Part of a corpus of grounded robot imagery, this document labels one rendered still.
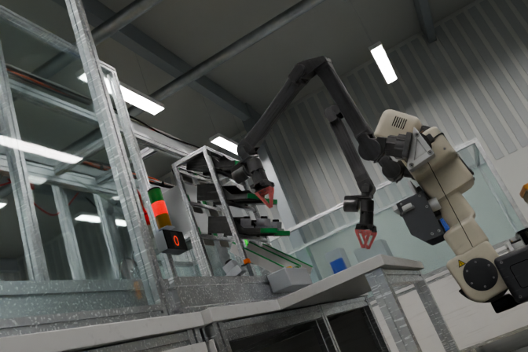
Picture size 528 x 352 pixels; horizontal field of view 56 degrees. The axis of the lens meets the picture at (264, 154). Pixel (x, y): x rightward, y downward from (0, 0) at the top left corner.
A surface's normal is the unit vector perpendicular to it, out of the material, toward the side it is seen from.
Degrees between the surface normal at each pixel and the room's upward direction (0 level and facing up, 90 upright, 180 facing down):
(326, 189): 90
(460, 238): 90
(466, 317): 90
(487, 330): 90
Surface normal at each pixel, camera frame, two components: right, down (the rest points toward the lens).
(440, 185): -0.40, -0.22
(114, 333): 0.85, -0.46
